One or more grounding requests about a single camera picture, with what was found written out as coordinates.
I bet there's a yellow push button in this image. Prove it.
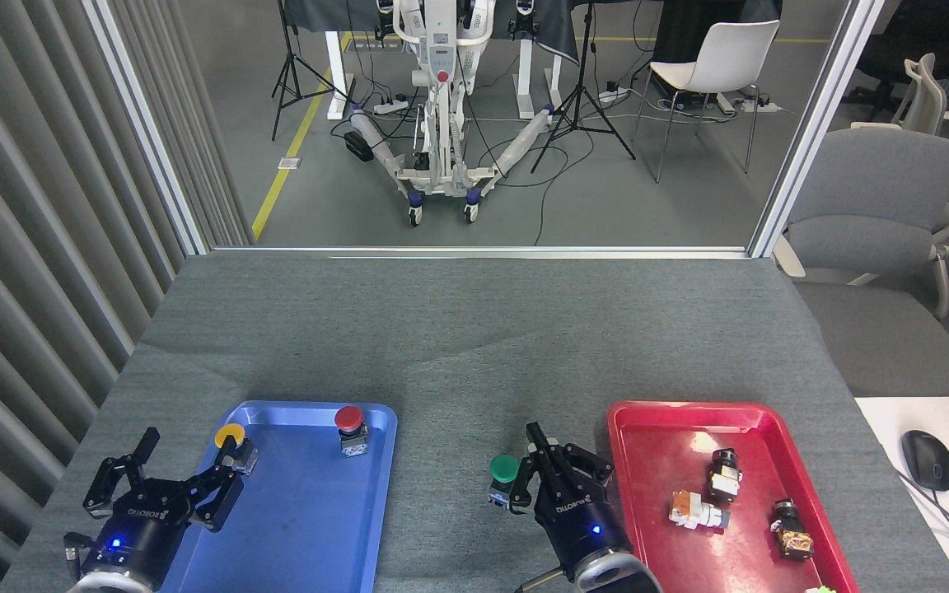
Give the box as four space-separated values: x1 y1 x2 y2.
213 423 259 476

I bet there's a silver frame post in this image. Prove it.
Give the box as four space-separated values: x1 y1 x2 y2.
83 0 212 256
748 0 885 258

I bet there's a grey office chair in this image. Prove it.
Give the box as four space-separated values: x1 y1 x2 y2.
774 128 949 398

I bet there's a grey table cloth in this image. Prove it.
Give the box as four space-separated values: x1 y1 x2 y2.
0 251 949 593

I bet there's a white orange switch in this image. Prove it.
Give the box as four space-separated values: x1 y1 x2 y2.
669 490 731 531

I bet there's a white plastic chair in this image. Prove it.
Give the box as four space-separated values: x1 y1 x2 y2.
633 20 781 184

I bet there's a red plastic tray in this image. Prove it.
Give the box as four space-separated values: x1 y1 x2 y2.
606 401 861 593

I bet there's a black knob switch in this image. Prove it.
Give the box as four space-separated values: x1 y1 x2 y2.
707 449 744 504

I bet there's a black tripod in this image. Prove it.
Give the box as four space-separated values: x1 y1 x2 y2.
271 0 352 141
531 0 637 174

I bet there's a silver frame rail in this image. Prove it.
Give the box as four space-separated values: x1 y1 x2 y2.
211 245 751 260

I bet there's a desk with black cloth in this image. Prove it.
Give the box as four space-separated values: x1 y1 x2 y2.
281 0 582 120

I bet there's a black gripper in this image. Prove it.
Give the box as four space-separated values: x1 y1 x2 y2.
509 423 632 577
79 427 246 587

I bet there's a red push button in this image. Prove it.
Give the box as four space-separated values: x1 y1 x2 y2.
334 405 369 459

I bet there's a black computer mouse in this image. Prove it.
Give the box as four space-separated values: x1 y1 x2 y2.
901 430 949 493

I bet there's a blue plastic tray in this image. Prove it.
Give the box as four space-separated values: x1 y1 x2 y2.
149 400 399 593

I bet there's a white wheeled stand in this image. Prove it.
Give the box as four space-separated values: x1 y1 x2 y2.
348 0 558 227

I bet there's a black switch orange base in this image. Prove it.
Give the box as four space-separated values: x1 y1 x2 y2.
770 498 815 562

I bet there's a white side desk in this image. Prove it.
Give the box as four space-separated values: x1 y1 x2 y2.
853 397 949 593

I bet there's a white office chair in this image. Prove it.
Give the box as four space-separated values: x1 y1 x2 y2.
851 54 949 137

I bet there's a green push button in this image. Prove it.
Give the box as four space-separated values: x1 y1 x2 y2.
489 454 523 508

